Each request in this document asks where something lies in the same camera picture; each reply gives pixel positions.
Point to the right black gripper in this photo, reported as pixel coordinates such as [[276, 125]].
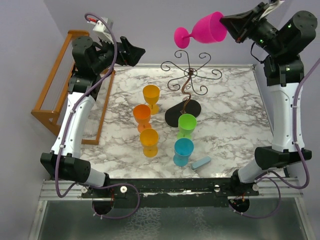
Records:
[[238, 25]]

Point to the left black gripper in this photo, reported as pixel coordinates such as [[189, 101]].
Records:
[[131, 54]]

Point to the pink wine glass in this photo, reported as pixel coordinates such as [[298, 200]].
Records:
[[207, 30]]

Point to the yellow wine glass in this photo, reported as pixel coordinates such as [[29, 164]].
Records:
[[149, 140], [151, 94]]

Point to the orange wine glass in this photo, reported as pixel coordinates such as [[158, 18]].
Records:
[[142, 115]]

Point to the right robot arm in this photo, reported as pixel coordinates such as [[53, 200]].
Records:
[[285, 76]]

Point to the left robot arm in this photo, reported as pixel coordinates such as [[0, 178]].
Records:
[[91, 59]]

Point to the metal wine glass rack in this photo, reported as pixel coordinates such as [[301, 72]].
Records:
[[183, 84]]

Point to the yellow wine glass front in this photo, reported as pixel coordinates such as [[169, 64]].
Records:
[[149, 140]]

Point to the green wine glass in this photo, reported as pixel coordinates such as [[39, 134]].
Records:
[[186, 125]]

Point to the wooden rack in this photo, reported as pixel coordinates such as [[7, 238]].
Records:
[[52, 102]]

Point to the blue wine glass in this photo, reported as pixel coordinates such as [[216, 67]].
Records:
[[183, 148]]

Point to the blue eraser block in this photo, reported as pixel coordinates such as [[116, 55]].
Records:
[[200, 163]]

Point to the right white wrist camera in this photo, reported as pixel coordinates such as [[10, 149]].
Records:
[[273, 5]]

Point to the black mounting frame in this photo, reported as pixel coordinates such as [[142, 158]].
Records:
[[127, 193]]

